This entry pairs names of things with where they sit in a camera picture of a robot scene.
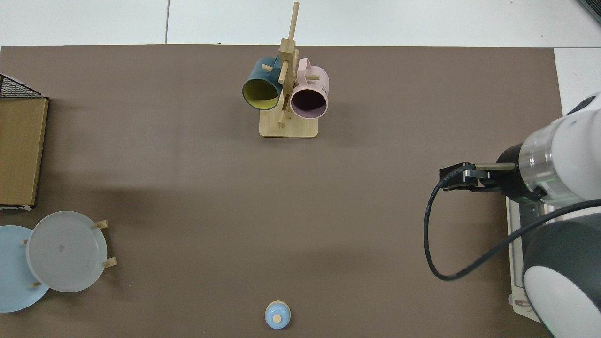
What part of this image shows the pale toaster oven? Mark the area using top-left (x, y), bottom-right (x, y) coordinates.
top-left (506, 195), bottom-right (562, 324)

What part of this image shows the black object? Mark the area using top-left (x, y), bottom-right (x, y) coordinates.
top-left (577, 0), bottom-right (601, 25)

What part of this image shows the pink cup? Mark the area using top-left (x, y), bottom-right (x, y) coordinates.
top-left (290, 58), bottom-right (330, 120)

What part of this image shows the wooden cup stand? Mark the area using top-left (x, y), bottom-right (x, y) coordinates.
top-left (259, 2), bottom-right (319, 138)

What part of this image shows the small blue round thing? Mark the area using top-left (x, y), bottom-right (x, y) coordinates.
top-left (265, 301), bottom-right (291, 330)

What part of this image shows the dark teal cup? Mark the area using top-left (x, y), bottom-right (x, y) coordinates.
top-left (242, 56), bottom-right (284, 111)

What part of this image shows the brown table cloth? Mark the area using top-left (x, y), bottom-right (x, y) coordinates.
top-left (0, 45), bottom-right (565, 338)

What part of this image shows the wooden plate rack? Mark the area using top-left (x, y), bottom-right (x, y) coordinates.
top-left (21, 219), bottom-right (118, 288)

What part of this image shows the grey plate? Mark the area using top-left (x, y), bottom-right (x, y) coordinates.
top-left (26, 211), bottom-right (108, 293)

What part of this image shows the light blue plate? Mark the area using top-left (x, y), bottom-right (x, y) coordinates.
top-left (0, 225), bottom-right (50, 313)

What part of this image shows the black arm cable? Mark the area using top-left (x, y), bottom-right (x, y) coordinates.
top-left (424, 162), bottom-right (601, 281)

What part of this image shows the wire basket with wooden floor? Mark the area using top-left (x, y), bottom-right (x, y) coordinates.
top-left (0, 73), bottom-right (50, 211)

